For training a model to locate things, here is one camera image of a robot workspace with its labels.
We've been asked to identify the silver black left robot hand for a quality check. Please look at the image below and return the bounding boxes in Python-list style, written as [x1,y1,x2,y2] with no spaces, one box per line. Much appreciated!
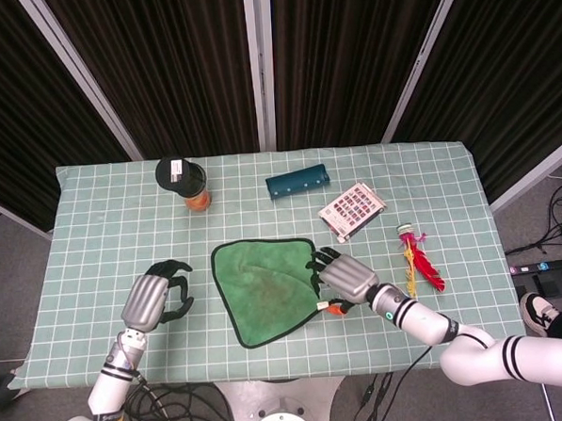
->
[118,257,198,334]

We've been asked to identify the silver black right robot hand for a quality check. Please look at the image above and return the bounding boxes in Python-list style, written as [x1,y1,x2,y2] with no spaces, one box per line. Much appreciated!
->
[305,244,380,319]

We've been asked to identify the green cloth black trim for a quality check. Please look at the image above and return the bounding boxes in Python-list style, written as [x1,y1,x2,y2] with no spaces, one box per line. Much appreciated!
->
[209,235,339,351]

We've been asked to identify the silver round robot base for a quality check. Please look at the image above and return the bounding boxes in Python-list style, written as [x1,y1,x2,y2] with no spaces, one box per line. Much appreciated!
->
[213,374,349,421]

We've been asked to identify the white card pack colourful grid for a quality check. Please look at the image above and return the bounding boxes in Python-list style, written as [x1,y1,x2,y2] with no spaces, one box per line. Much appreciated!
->
[316,180,389,246]

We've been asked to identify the green white checkered tablecloth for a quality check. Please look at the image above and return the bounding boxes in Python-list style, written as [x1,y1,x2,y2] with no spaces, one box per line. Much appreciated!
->
[0,136,536,395]

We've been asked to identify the red yellow feather shuttlecock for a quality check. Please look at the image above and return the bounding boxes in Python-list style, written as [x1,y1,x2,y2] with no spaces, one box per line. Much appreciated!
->
[394,220,448,301]

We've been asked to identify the teal rolled pencil case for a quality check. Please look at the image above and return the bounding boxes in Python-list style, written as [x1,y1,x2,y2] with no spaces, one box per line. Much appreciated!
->
[264,163,332,202]

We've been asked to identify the black-lidded jar with orange contents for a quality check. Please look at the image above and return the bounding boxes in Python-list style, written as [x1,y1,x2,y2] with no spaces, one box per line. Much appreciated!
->
[153,154,213,215]

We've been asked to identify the black and white sneaker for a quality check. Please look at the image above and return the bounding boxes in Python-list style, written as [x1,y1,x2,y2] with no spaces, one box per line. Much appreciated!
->
[518,290,562,339]

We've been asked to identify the black numbered foot pedal strip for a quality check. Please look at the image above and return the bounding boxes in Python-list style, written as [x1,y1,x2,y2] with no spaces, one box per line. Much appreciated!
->
[509,256,562,299]

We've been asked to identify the dark ribbed partition panel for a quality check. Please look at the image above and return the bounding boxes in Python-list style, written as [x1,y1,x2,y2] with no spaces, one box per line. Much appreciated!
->
[374,0,562,219]
[256,0,474,152]
[18,0,265,167]
[0,0,148,243]

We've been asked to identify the thin grey metal stand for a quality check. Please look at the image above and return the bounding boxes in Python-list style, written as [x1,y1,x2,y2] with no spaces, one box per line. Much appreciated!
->
[538,383,556,421]

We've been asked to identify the black cable with inline switch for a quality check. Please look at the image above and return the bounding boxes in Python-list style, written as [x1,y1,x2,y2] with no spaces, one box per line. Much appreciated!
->
[337,343,439,421]

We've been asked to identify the tangled black floor cables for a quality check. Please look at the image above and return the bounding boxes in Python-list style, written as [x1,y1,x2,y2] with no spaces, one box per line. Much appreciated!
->
[115,377,236,421]

